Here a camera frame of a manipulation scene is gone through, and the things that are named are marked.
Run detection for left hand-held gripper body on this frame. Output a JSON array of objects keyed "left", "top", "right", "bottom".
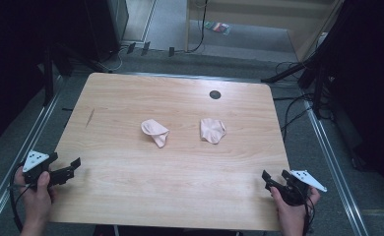
[{"left": 22, "top": 149, "right": 76, "bottom": 190}]

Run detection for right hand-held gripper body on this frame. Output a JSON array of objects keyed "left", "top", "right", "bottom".
[{"left": 271, "top": 169, "right": 329, "bottom": 207}]

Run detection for pink sock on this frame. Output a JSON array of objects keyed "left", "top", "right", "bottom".
[
  {"left": 199, "top": 117, "right": 227, "bottom": 146},
  {"left": 140, "top": 118, "right": 170, "bottom": 148}
]

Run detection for person's right hand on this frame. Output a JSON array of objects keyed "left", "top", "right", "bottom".
[{"left": 270, "top": 187, "right": 322, "bottom": 231}]

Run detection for person's left hand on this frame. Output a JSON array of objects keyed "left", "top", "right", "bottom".
[{"left": 14, "top": 170, "right": 57, "bottom": 228}]

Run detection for black metal stand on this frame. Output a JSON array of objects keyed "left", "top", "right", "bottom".
[
  {"left": 260, "top": 19, "right": 349, "bottom": 121},
  {"left": 41, "top": 42, "right": 110, "bottom": 107}
]

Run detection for black curtain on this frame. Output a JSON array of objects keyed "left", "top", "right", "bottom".
[
  {"left": 324, "top": 0, "right": 384, "bottom": 205},
  {"left": 0, "top": 0, "right": 90, "bottom": 154}
]

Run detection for dark cabinet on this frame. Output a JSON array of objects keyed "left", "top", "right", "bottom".
[{"left": 83, "top": 0, "right": 130, "bottom": 62}]

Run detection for colourful packet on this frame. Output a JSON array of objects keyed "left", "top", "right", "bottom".
[{"left": 203, "top": 21, "right": 231, "bottom": 36}]

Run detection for metal floor rail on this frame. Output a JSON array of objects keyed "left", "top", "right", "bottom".
[
  {"left": 302, "top": 97, "right": 370, "bottom": 236},
  {"left": 0, "top": 73, "right": 66, "bottom": 235}
]

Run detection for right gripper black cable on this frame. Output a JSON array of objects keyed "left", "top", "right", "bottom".
[{"left": 302, "top": 193, "right": 316, "bottom": 236}]

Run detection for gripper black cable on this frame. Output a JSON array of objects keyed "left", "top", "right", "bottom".
[
  {"left": 302, "top": 193, "right": 316, "bottom": 236},
  {"left": 8, "top": 164, "right": 34, "bottom": 233}
]

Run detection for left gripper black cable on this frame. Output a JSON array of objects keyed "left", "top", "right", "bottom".
[{"left": 8, "top": 164, "right": 34, "bottom": 233}]

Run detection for black floor cables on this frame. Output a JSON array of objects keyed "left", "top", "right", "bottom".
[{"left": 272, "top": 60, "right": 336, "bottom": 144}]

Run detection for white cable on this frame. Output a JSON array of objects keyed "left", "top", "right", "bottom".
[{"left": 97, "top": 45, "right": 130, "bottom": 74}]

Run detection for hanging black cable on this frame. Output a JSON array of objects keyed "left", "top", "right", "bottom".
[{"left": 186, "top": 0, "right": 210, "bottom": 54}]

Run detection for beige wooden frame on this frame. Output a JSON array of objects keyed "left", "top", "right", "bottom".
[{"left": 183, "top": 0, "right": 346, "bottom": 63}]

